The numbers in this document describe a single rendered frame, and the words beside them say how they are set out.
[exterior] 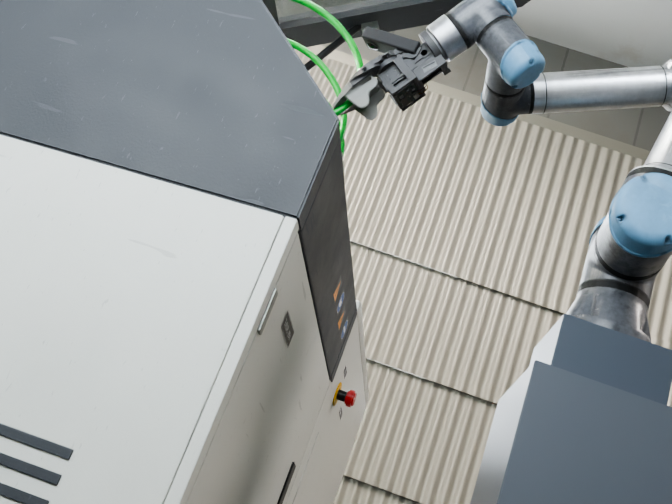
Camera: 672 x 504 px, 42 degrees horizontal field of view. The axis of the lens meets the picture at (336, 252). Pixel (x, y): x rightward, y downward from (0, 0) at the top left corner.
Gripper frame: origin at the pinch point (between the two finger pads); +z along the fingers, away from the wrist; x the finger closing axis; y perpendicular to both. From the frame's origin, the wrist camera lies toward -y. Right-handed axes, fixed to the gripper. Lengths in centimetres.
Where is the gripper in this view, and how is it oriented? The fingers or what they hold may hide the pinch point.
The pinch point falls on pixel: (340, 103)
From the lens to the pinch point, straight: 162.5
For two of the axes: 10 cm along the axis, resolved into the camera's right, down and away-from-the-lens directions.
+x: 3.4, 2.9, 8.9
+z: -8.1, 5.7, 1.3
